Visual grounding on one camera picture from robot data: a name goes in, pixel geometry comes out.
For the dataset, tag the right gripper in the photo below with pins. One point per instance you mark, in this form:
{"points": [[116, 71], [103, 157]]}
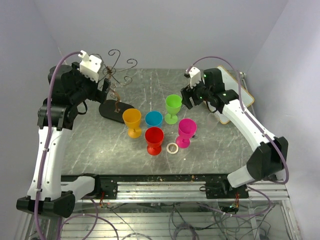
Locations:
{"points": [[187, 92]]}

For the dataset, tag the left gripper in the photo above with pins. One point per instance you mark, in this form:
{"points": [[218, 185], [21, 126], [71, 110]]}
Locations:
{"points": [[97, 95]]}

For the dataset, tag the green plastic wine glass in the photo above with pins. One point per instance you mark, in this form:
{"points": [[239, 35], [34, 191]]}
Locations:
{"points": [[173, 104]]}

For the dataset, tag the pink plastic wine glass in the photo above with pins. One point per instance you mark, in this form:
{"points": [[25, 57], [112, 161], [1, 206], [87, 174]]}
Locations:
{"points": [[186, 130]]}

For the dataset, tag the blue plastic wine glass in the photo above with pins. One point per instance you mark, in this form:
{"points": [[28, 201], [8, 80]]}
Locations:
{"points": [[154, 119]]}

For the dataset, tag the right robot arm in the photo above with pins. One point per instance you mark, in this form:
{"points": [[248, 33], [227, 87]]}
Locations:
{"points": [[269, 152]]}

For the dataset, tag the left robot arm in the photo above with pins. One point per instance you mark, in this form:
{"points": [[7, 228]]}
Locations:
{"points": [[47, 195]]}

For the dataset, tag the orange plastic wine glass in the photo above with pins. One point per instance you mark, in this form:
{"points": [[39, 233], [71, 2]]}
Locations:
{"points": [[132, 119]]}

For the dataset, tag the red plastic wine glass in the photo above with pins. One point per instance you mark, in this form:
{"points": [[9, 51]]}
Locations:
{"points": [[154, 137]]}

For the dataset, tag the white board yellow rim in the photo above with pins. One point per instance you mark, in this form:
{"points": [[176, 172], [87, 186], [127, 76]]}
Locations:
{"points": [[231, 83]]}

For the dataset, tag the white tape roll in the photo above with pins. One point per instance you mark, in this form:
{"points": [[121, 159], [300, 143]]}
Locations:
{"points": [[172, 148]]}

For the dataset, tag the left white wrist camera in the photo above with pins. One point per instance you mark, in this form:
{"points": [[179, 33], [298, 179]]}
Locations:
{"points": [[90, 66]]}

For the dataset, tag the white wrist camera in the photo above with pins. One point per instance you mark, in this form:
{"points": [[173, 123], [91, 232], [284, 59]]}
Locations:
{"points": [[194, 76], [90, 66]]}

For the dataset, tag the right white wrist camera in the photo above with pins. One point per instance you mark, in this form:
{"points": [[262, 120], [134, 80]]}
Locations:
{"points": [[194, 76]]}

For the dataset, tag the copper wire glass rack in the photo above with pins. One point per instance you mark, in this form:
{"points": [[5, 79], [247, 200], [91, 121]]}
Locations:
{"points": [[113, 108]]}

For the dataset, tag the aluminium mounting rail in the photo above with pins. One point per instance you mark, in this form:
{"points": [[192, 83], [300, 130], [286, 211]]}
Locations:
{"points": [[169, 188]]}

